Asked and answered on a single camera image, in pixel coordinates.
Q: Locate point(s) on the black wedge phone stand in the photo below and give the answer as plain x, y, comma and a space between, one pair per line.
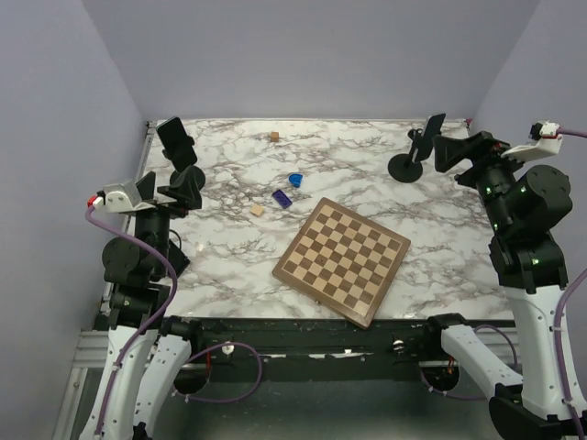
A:
178, 259

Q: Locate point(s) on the purple rectangular block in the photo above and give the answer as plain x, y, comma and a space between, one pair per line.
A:
282, 199

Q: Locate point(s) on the wooden chessboard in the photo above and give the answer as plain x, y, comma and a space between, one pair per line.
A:
343, 261

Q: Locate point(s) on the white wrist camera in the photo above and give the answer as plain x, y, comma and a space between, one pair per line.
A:
546, 141
121, 198

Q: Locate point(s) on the black phone in left stand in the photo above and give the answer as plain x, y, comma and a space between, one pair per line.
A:
173, 136

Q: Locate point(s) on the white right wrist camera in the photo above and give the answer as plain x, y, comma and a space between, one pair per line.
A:
546, 141

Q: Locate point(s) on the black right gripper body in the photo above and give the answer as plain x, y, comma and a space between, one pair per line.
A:
481, 148

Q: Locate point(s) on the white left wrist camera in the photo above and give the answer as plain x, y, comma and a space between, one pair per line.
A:
121, 198

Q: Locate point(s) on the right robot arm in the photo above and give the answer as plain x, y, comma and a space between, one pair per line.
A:
524, 199

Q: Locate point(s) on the black phone from stand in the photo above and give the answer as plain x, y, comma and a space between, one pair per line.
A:
431, 129

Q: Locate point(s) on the blue semicircle block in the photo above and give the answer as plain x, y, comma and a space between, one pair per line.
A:
295, 179

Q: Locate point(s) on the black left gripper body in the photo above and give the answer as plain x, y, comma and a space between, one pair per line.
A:
178, 212

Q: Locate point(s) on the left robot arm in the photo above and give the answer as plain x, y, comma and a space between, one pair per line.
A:
145, 349

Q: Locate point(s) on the aluminium mounting rail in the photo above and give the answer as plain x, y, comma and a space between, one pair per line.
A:
92, 351

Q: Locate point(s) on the light wooden block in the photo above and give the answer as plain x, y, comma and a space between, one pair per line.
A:
256, 210

